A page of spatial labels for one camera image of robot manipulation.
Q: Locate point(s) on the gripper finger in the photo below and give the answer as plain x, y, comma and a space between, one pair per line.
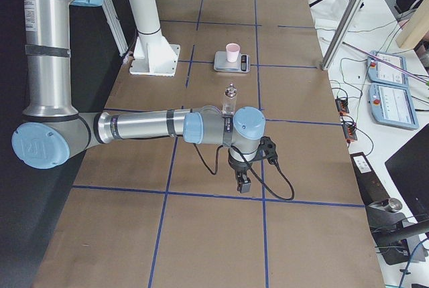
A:
243, 183

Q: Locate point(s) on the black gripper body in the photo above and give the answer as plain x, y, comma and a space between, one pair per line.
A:
239, 168

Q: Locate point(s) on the clear glass sauce bottle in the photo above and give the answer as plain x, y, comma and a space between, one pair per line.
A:
229, 100

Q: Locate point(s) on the pink plastic cup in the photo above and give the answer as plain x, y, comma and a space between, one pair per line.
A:
232, 52

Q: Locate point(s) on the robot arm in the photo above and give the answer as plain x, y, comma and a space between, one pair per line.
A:
54, 130

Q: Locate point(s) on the white digital kitchen scale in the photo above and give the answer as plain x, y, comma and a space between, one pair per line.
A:
241, 65

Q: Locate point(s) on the brown paper table cover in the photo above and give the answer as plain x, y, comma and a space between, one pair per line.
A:
162, 213

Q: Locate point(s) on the black box with label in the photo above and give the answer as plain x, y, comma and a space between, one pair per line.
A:
370, 186

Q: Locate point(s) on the blue teach pendant near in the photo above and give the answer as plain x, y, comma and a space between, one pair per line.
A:
393, 106

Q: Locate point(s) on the blue teach pendant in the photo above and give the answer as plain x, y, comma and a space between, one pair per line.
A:
393, 106
382, 73

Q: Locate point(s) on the black monitor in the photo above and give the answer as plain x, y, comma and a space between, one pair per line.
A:
408, 169

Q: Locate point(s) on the blue teach pendant far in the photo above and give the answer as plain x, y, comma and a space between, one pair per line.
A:
382, 73

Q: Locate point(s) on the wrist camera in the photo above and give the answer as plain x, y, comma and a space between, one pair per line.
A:
268, 150

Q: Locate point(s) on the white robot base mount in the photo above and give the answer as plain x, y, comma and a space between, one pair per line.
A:
153, 55

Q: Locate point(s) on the aluminium frame post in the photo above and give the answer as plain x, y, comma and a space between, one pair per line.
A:
340, 33

